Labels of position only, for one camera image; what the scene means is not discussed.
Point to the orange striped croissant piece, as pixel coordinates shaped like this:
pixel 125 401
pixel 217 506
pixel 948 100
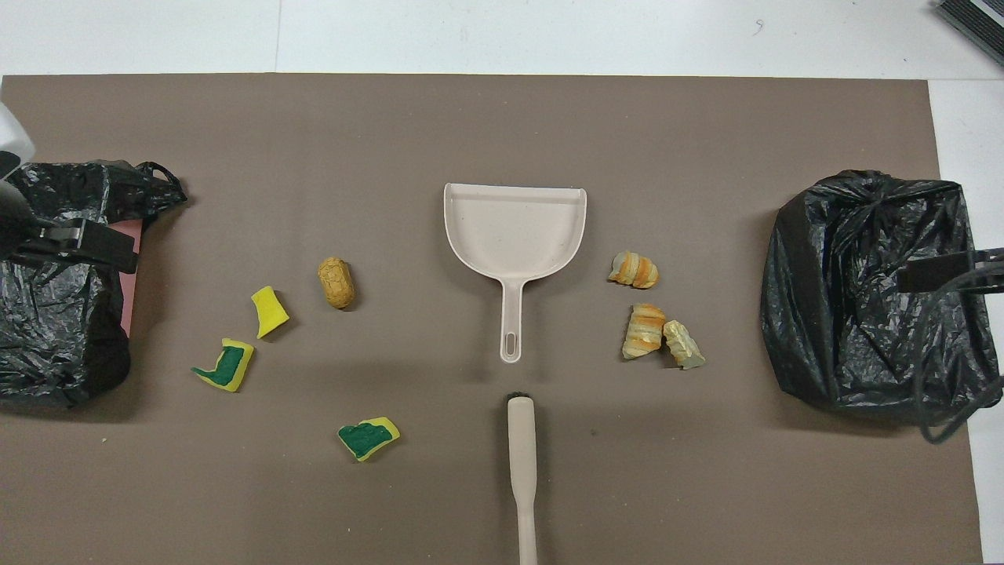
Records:
pixel 634 271

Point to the grey striped device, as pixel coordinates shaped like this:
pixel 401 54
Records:
pixel 976 20

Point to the long orange croissant piece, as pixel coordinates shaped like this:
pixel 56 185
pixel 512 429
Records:
pixel 645 331

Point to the L-shaped yellow green sponge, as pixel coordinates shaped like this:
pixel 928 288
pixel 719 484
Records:
pixel 229 366

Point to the crumpled black trash bag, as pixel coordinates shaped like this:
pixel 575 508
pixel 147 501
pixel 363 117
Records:
pixel 863 314

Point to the small yellow sponge piece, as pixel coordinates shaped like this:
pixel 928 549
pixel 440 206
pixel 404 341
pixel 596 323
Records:
pixel 268 312

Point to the brown table mat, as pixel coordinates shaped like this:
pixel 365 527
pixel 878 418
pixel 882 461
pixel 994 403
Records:
pixel 314 157

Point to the beige hand brush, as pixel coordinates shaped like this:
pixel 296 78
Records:
pixel 522 447

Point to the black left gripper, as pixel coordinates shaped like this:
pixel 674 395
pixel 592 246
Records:
pixel 16 224

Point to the pale croissant piece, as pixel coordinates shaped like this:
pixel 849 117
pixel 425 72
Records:
pixel 682 345

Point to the yellow green sponge piece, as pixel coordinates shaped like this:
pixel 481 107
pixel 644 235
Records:
pixel 367 438

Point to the pink bin box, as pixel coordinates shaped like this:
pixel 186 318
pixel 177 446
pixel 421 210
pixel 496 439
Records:
pixel 135 298

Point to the brown toy bread roll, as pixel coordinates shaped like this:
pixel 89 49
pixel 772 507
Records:
pixel 336 282

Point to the beige plastic dustpan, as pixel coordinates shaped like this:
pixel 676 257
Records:
pixel 514 235

